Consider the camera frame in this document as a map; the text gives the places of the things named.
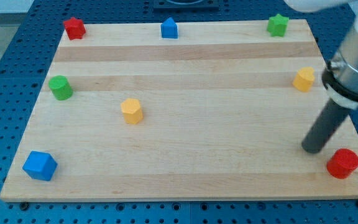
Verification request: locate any yellow hexagon block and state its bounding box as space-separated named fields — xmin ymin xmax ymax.
xmin=121 ymin=98 xmax=144 ymax=124

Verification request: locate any wooden board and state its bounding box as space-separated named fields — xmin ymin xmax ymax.
xmin=0 ymin=19 xmax=358 ymax=202

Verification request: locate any red star block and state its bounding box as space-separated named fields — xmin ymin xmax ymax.
xmin=63 ymin=17 xmax=86 ymax=40

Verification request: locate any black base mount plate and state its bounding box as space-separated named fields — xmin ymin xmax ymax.
xmin=152 ymin=0 xmax=219 ymax=11

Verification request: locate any yellow heart block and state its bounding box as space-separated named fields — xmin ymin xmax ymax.
xmin=292 ymin=67 xmax=315 ymax=92

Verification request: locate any blue pentagon house block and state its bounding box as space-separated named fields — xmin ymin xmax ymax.
xmin=160 ymin=17 xmax=178 ymax=39

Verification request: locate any green cylinder block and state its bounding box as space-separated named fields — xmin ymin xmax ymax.
xmin=48 ymin=75 xmax=73 ymax=101

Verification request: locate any red cylinder block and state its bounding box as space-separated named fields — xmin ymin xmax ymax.
xmin=326 ymin=148 xmax=358 ymax=179

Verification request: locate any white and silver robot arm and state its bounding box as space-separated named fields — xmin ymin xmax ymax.
xmin=301 ymin=13 xmax=358 ymax=154

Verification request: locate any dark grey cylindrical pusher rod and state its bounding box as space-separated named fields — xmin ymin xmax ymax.
xmin=301 ymin=99 xmax=350 ymax=154

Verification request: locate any blue cube block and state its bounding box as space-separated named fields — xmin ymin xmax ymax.
xmin=22 ymin=151 xmax=58 ymax=181

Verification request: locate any green star block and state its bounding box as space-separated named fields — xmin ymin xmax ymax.
xmin=267 ymin=14 xmax=290 ymax=37

